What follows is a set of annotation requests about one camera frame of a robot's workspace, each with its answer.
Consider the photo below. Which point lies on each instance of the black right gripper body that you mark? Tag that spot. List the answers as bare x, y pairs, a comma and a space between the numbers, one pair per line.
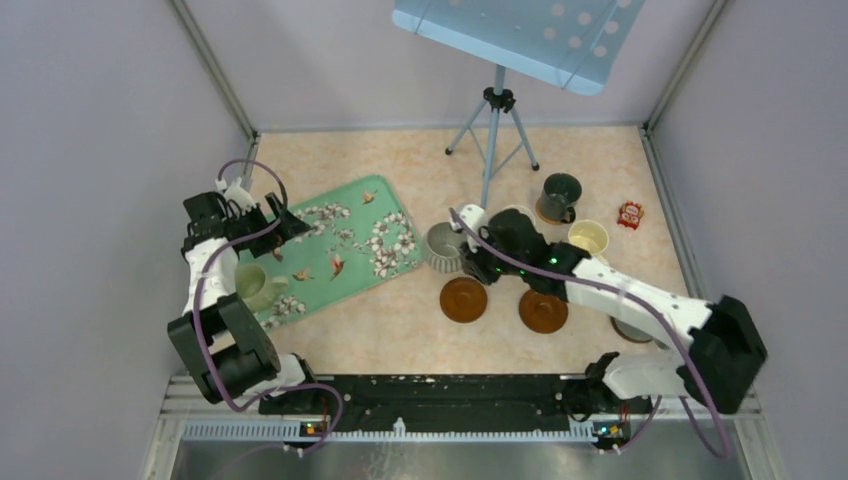
490, 267

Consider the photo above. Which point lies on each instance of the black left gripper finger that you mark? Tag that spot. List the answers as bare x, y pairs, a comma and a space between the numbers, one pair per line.
288, 228
276, 207

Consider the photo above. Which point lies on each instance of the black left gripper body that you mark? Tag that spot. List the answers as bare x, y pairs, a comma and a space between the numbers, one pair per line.
250, 223

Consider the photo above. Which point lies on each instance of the light tan wooden coaster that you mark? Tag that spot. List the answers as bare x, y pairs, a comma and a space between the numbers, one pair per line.
555, 214

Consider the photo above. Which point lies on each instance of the dark grey cup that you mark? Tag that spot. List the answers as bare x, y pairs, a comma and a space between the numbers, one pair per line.
561, 188

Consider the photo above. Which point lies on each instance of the pale green cup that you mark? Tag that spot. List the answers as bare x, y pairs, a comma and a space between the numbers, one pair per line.
257, 289

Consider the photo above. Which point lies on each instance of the green floral serving tray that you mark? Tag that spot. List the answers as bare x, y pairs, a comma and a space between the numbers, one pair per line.
360, 237

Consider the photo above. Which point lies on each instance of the metallic grey cup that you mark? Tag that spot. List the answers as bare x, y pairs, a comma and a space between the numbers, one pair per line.
441, 248

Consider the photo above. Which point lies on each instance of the cream cup with yellow inside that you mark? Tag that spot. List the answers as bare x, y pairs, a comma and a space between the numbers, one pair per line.
589, 235

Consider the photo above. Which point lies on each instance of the dark brown wooden coaster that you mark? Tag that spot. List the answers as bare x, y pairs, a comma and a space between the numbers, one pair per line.
463, 300

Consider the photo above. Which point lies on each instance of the white and black cup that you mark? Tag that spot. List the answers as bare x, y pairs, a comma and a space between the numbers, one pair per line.
523, 210

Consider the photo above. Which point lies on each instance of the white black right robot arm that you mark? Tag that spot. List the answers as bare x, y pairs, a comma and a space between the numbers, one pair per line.
715, 351

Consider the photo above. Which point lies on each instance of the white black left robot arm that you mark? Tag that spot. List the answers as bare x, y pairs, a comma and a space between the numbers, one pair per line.
218, 338

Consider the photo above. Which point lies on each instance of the small red toy packet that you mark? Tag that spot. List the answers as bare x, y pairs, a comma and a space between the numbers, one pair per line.
630, 215

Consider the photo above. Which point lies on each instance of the blue music stand with tripod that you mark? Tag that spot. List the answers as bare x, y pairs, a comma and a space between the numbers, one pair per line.
570, 44

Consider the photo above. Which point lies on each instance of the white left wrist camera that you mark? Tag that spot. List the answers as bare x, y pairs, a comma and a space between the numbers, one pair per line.
234, 191

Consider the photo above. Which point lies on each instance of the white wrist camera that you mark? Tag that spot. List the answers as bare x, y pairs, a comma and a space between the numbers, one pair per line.
234, 191
472, 216

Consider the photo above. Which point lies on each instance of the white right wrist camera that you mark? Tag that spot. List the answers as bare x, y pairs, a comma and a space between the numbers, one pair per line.
472, 216

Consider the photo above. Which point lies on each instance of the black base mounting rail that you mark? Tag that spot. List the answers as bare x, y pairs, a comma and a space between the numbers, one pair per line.
495, 403

